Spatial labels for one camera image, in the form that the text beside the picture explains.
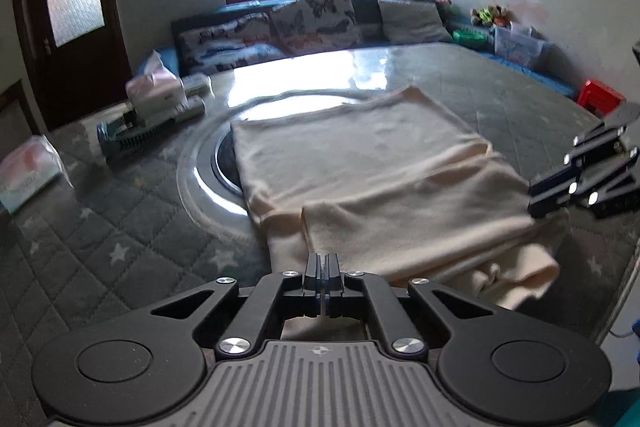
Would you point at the dark wooden chair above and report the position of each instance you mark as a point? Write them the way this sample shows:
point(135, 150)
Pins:
point(20, 107)

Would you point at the pink white tissue box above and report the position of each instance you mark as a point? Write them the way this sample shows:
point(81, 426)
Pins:
point(152, 92)

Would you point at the red plastic stool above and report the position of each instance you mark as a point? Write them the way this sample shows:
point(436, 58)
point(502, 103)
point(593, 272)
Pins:
point(600, 94)

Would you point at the large butterfly print pillow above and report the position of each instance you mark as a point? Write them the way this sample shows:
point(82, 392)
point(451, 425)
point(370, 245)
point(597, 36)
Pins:
point(320, 17)

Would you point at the round black induction cooktop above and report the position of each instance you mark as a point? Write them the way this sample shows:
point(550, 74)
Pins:
point(227, 167)

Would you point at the green plastic basin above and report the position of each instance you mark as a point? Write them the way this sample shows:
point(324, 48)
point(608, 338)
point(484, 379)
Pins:
point(470, 36)

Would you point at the soft tissue pack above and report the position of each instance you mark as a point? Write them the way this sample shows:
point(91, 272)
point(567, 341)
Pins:
point(30, 172)

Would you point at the grey pillow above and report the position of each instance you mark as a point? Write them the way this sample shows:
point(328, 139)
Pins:
point(410, 19)

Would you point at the large clear storage box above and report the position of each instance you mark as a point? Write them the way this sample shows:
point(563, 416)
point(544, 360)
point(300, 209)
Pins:
point(517, 49)

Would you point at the teal hair brush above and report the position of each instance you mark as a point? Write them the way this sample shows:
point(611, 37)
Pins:
point(132, 137)

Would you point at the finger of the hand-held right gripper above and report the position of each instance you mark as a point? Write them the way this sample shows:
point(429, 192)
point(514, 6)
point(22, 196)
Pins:
point(545, 207)
point(550, 186)

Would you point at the green white pack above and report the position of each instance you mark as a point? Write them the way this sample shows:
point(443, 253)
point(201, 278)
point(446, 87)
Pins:
point(196, 83)

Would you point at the cream knit garment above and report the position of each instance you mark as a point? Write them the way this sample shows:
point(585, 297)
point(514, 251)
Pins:
point(375, 157)

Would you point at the blue sofa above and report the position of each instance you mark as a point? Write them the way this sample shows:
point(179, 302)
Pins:
point(367, 14)

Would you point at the dark wooden door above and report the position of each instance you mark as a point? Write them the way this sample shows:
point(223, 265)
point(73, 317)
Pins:
point(80, 72)

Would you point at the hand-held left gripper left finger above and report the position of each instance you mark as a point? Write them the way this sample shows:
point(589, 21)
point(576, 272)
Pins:
point(312, 282)

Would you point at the small clear storage box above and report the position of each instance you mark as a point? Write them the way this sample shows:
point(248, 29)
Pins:
point(521, 31)

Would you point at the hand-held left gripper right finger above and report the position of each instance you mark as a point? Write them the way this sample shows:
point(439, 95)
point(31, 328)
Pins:
point(332, 282)

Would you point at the brown teddy bear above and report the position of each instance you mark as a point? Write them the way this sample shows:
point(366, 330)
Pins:
point(501, 14)

